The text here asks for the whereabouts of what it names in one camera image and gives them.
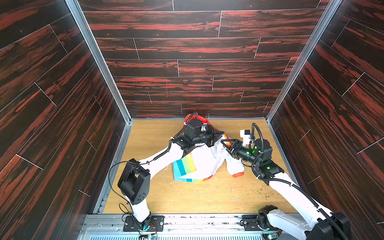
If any white orange kids jacket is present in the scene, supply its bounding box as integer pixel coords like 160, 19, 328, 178
173, 113, 245, 183

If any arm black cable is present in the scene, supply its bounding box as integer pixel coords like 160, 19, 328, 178
107, 112, 199, 215
251, 122, 349, 240

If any aluminium front rail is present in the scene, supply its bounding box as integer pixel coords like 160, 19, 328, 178
78, 210, 324, 240

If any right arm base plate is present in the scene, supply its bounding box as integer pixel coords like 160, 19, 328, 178
240, 215, 270, 231

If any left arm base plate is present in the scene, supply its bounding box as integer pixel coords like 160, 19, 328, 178
123, 215, 165, 232

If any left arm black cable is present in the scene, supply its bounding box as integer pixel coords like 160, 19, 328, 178
107, 112, 199, 215

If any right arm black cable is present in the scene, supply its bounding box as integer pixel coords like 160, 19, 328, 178
251, 122, 349, 240

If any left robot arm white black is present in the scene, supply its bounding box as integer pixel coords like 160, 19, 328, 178
118, 130, 228, 229

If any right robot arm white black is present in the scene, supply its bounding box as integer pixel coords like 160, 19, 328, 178
221, 139, 351, 240

